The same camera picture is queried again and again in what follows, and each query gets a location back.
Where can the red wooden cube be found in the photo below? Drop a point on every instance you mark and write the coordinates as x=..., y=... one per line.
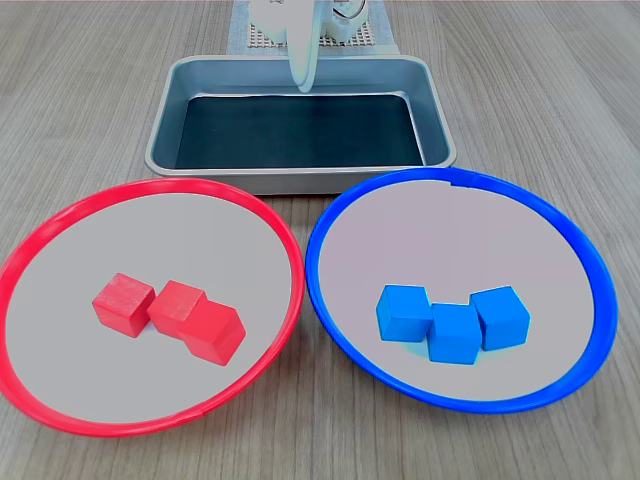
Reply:
x=172, y=305
x=215, y=335
x=120, y=305

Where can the blue wooden cube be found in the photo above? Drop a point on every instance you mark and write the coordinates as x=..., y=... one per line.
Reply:
x=452, y=335
x=402, y=315
x=500, y=320

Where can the black tray mat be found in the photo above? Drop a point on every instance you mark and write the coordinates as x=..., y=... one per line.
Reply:
x=300, y=135

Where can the steel tray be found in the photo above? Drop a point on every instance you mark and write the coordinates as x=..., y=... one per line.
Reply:
x=300, y=182

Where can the blue-rimmed white plate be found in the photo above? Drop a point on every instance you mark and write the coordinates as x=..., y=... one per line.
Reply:
x=525, y=250

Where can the red-rimmed white plate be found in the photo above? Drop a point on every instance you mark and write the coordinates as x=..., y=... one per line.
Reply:
x=150, y=390

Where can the pale perforated base plate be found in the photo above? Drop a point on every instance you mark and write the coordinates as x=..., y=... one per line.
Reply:
x=362, y=39

